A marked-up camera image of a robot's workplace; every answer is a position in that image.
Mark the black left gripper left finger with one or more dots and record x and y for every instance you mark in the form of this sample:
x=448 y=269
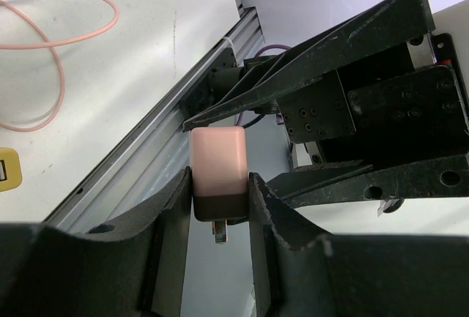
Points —
x=132 y=265

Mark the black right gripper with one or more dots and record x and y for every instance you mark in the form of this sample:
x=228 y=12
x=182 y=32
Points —
x=381 y=110

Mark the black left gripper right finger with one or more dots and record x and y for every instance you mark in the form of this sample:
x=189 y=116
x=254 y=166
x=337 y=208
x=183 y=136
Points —
x=300 y=269

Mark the pink charger plug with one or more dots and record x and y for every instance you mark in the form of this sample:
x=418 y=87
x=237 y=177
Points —
x=218 y=160

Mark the yellow charger plug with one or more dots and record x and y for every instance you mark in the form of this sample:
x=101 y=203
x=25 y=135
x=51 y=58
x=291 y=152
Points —
x=11 y=176

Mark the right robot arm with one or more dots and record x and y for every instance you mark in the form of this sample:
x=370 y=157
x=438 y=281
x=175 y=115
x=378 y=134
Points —
x=452 y=20

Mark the aluminium frame rail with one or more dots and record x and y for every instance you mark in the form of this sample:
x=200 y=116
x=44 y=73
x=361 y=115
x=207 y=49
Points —
x=156 y=148

